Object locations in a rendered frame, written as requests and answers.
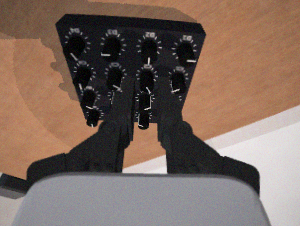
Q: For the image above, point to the black knob box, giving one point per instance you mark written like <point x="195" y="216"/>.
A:
<point x="125" y="42"/>

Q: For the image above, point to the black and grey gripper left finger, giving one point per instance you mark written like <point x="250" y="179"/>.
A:
<point x="103" y="150"/>

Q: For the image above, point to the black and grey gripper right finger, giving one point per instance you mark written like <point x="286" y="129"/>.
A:
<point x="188" y="154"/>

